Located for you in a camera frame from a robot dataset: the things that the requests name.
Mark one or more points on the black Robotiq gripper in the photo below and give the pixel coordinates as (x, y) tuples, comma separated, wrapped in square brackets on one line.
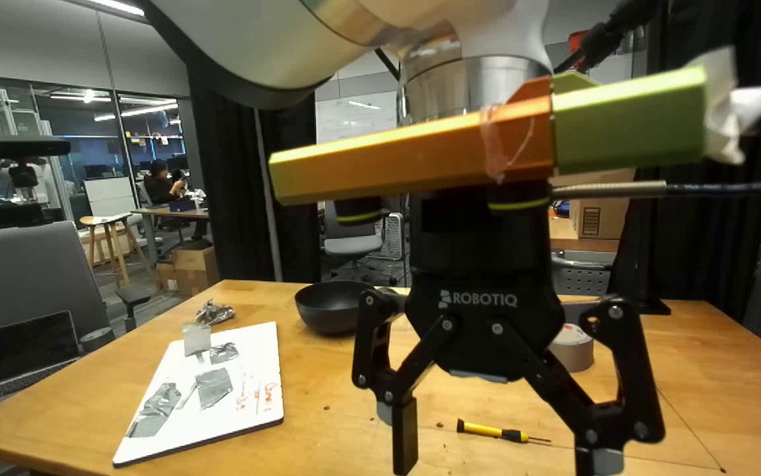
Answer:
[(484, 306)]

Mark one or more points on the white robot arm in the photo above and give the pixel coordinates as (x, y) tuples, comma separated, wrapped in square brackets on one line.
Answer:
[(272, 55)]

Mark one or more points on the black bowl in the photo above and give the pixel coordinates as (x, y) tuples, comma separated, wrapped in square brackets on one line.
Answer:
[(341, 309)]

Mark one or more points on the grey tape roll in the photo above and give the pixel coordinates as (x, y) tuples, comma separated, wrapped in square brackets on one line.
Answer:
[(571, 347)]

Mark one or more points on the cardboard box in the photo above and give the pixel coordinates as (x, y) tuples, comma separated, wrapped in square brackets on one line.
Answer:
[(591, 223)]

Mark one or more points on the grey office chair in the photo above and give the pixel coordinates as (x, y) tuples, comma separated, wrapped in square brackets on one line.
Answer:
[(350, 243)]

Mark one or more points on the black curtain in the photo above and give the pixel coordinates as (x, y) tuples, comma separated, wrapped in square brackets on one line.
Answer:
[(695, 248)]

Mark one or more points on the white board with clips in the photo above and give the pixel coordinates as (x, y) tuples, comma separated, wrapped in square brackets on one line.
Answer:
[(225, 391)]

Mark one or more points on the metal binder clips pile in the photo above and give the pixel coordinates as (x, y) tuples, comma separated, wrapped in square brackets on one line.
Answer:
[(214, 313)]

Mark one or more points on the wooden stool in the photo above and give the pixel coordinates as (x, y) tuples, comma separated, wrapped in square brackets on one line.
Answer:
[(108, 243)]

